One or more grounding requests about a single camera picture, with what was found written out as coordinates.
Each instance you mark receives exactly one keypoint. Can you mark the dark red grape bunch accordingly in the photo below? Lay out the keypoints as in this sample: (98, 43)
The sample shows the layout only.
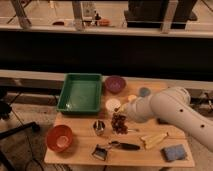
(118, 124)

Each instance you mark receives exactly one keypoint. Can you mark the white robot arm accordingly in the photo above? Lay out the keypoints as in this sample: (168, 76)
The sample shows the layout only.
(173, 106)

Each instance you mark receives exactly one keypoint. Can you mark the white plastic cup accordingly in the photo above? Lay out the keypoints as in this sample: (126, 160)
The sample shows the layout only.
(111, 104)

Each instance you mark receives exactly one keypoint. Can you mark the metal cup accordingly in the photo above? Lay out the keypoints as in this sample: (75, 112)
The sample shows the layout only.
(99, 127)

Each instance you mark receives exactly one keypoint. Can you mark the purple bowl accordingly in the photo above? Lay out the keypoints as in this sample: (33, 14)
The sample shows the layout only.
(115, 84)

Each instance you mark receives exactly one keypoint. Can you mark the orange yellow ball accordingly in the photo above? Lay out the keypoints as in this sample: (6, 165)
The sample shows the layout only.
(131, 97)

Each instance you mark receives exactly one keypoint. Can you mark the green plastic tray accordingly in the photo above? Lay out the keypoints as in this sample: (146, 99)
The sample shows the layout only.
(80, 94)

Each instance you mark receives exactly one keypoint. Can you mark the metal spoon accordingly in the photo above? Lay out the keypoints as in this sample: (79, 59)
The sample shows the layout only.
(133, 130)

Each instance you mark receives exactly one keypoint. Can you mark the small metal grater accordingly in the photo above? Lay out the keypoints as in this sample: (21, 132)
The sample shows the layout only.
(100, 153)

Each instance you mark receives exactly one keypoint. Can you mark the yellow banana toy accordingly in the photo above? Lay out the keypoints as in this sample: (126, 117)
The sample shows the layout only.
(152, 140)

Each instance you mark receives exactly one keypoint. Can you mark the orange bowl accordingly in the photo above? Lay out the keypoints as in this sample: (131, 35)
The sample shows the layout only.
(59, 138)

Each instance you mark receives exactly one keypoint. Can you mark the blue sponge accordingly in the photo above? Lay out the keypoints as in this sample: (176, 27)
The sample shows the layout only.
(173, 153)

